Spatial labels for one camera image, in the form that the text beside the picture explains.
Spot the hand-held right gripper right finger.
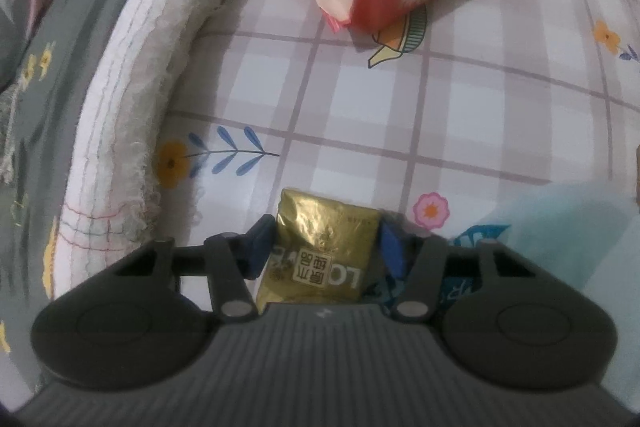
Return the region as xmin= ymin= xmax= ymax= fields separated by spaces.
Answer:
xmin=377 ymin=223 xmax=526 ymax=322

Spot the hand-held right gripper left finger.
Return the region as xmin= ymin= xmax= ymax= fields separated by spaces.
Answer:
xmin=114 ymin=214 xmax=275 ymax=322

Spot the gold tissue packet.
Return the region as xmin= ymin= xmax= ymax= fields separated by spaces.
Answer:
xmin=255 ymin=188 xmax=383 ymax=305

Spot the blue checked towel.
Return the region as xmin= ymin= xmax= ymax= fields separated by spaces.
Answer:
xmin=470 ymin=184 xmax=640 ymax=348

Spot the plaid floral mat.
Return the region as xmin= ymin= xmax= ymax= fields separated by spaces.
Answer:
xmin=150 ymin=0 xmax=640 ymax=308

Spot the white fringed blanket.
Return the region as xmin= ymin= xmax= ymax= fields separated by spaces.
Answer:
xmin=52 ymin=0 xmax=281 ymax=303

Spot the green bedsheet with yellow flowers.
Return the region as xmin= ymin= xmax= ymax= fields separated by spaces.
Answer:
xmin=0 ymin=0 xmax=191 ymax=358

